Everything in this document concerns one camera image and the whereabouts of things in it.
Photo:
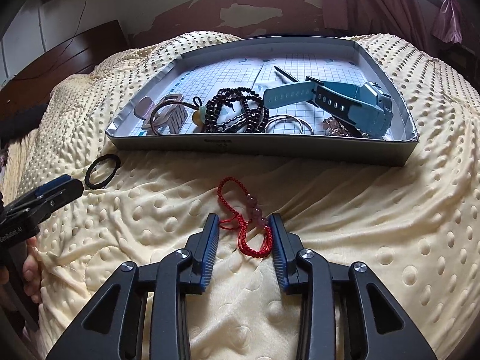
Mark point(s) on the yellow bead cord pendant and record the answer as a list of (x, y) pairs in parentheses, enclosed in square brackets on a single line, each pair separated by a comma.
[(199, 113)]

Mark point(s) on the light blue smartwatch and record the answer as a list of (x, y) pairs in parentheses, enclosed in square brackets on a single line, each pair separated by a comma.
[(366, 107)]

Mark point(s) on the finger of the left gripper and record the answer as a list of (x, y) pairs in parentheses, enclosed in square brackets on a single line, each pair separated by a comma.
[(45, 206), (50, 186)]

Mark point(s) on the mauve hair claw clip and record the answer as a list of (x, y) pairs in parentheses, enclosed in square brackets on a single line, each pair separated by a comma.
[(168, 113)]

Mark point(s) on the person's left hand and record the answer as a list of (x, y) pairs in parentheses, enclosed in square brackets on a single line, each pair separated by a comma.
[(32, 277)]

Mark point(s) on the silver bangle rings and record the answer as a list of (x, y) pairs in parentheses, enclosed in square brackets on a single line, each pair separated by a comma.
[(288, 123)]

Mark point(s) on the tied pink curtain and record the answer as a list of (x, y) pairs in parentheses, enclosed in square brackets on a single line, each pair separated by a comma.
[(447, 24)]

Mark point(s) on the grey cardboard tray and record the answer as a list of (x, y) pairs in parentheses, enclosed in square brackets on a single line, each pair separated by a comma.
[(237, 121)]

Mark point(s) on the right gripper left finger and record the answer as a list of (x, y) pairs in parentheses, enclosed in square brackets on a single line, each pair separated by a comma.
[(143, 299)]

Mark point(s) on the dark pillow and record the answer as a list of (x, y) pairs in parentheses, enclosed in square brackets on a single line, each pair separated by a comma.
[(21, 124)]

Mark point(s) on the black hair stick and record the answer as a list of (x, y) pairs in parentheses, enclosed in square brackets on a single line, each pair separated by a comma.
[(285, 74)]

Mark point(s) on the dark wooden headboard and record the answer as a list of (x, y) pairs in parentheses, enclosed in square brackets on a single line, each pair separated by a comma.
[(78, 55)]

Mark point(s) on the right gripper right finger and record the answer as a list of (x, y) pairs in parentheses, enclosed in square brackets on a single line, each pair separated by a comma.
[(343, 307)]

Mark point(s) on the grid paper sheet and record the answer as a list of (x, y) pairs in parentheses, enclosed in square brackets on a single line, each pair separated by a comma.
[(259, 75)]

